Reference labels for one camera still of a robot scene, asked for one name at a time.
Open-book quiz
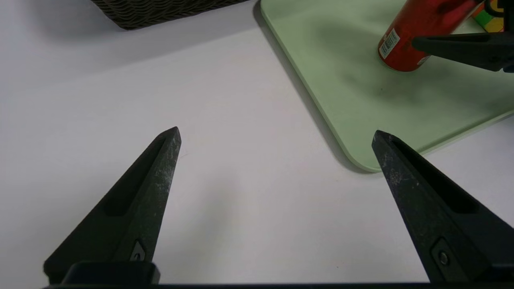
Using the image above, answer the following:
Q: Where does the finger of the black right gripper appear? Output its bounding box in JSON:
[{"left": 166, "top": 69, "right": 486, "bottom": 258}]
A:
[{"left": 412, "top": 32, "right": 514, "bottom": 73}]

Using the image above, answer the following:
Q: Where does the dark brown wicker basket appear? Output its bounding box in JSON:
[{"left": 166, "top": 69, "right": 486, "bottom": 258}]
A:
[{"left": 90, "top": 0, "right": 251, "bottom": 31}]

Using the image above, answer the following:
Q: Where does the red soda can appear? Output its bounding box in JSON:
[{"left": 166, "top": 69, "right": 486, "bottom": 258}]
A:
[{"left": 377, "top": 0, "right": 484, "bottom": 73}]

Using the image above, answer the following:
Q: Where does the multicoloured puzzle cube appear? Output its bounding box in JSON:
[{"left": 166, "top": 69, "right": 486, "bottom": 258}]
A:
[{"left": 472, "top": 2, "right": 506, "bottom": 33}]

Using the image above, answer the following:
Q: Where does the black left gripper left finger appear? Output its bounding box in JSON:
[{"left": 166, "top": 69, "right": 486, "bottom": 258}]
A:
[{"left": 43, "top": 126, "right": 182, "bottom": 283}]

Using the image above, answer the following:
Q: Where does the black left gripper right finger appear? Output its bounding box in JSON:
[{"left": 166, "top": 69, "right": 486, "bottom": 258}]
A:
[{"left": 371, "top": 130, "right": 514, "bottom": 283}]

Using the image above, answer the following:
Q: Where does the light green plastic tray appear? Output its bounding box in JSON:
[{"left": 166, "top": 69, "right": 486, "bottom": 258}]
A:
[{"left": 260, "top": 0, "right": 514, "bottom": 173}]

